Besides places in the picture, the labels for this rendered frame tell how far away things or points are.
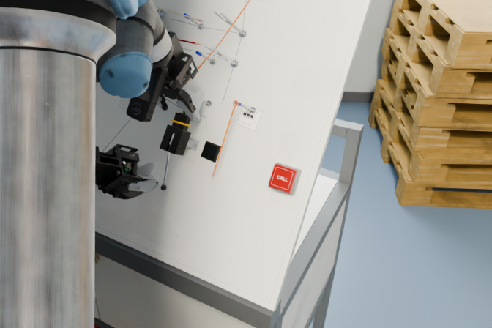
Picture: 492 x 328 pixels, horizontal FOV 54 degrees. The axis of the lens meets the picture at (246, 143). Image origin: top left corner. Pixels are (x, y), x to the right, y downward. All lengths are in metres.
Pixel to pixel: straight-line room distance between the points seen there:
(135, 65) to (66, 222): 0.42
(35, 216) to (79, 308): 0.07
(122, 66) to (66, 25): 0.39
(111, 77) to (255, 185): 0.46
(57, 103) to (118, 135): 0.90
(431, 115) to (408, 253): 0.69
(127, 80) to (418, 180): 2.11
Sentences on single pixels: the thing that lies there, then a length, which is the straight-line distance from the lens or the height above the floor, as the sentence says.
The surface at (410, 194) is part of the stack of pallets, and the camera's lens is 2.75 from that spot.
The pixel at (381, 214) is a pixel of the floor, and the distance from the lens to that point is 2.70.
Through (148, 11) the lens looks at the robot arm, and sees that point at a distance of 0.82.
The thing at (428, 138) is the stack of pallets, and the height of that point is 0.42.
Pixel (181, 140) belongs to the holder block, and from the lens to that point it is 1.06.
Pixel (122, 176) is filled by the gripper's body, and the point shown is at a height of 1.16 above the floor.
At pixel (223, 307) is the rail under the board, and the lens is 1.15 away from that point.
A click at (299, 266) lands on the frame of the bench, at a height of 0.80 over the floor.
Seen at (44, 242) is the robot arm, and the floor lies 1.51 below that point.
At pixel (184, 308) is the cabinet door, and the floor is 0.68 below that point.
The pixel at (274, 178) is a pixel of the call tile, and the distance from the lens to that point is 1.02.
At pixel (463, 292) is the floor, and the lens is 2.46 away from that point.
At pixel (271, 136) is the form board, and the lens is 1.06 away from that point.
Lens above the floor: 1.74
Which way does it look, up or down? 34 degrees down
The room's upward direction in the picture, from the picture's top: 2 degrees clockwise
